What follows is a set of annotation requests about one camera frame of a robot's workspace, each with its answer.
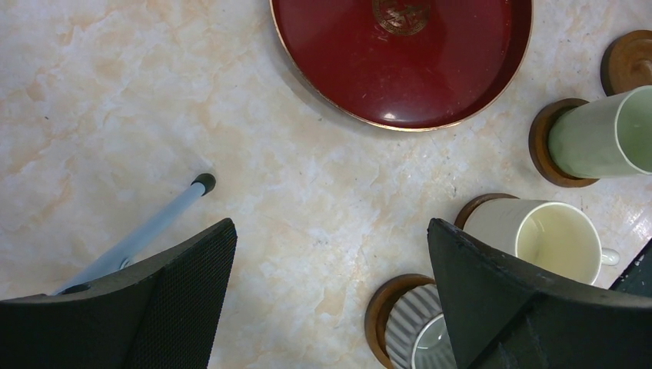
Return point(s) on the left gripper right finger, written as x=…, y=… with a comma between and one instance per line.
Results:
x=502, y=312

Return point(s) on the striped white grey cup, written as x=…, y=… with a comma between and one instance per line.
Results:
x=416, y=333

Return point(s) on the light blue tripod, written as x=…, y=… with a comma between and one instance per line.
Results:
x=122, y=254

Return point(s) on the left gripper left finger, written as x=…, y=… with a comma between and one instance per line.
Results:
x=162, y=312

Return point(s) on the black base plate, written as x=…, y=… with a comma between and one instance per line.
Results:
x=636, y=278

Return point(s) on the brown wooden coaster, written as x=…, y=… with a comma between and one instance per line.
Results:
x=473, y=204
x=626, y=64
x=539, y=151
x=379, y=309

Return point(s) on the red round tray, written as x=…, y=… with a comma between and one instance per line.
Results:
x=406, y=65

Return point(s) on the light green cup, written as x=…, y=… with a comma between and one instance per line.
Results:
x=607, y=138

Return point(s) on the cream yellow mug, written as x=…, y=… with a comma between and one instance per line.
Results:
x=551, y=235

